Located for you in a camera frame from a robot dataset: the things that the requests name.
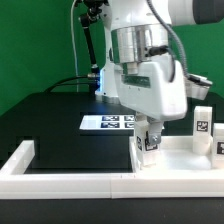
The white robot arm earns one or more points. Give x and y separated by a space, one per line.
138 31

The white square tabletop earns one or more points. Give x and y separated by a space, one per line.
175 155

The white marker plate with tags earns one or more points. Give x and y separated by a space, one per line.
107 122

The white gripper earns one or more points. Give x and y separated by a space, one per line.
150 92

